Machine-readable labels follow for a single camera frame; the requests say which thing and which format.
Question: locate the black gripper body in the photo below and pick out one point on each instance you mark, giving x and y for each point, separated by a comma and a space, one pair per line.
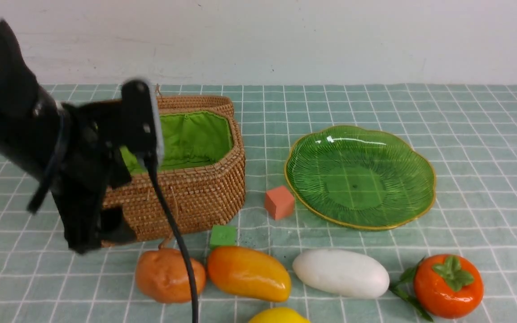
88, 168

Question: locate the brown toy potato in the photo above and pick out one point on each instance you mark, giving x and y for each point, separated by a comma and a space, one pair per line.
161, 275

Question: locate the orange yellow toy mango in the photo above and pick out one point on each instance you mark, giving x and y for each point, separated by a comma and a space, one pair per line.
248, 273

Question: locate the yellow toy lemon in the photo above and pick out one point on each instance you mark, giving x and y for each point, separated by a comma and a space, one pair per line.
278, 315

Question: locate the white toy radish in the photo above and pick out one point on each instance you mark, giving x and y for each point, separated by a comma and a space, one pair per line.
341, 272

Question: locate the orange toy persimmon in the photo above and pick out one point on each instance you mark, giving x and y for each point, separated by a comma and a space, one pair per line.
444, 285

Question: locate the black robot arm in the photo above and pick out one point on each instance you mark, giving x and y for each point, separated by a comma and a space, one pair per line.
59, 145

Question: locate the woven rattan basket lid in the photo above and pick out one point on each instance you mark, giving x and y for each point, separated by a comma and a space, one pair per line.
221, 105

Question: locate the woven rattan basket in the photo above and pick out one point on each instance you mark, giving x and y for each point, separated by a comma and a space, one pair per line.
202, 177

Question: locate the green foam cube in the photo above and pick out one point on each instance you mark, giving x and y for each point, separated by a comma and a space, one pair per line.
223, 235

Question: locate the orange foam cube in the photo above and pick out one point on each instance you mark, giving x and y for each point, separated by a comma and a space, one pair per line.
279, 203

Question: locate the green glass leaf plate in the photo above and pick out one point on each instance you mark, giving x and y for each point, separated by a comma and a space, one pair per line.
363, 179

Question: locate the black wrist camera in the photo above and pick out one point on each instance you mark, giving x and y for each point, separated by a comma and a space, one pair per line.
142, 130

